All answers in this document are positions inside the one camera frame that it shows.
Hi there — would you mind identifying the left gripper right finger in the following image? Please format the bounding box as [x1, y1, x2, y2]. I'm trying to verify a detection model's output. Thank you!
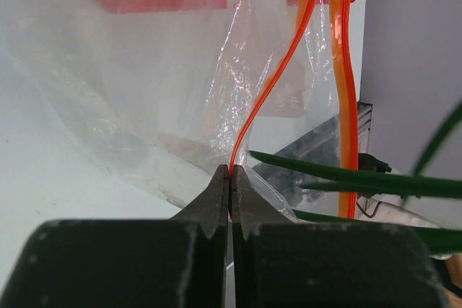
[230, 166, 450, 307]

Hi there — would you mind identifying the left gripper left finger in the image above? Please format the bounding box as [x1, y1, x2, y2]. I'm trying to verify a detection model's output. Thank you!
[1, 165, 230, 307]

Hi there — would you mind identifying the green onion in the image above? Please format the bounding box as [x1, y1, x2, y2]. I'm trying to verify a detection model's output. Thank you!
[248, 98, 462, 257]

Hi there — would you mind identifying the clear zip top bag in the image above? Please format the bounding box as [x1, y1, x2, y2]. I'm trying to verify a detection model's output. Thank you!
[1, 0, 354, 216]

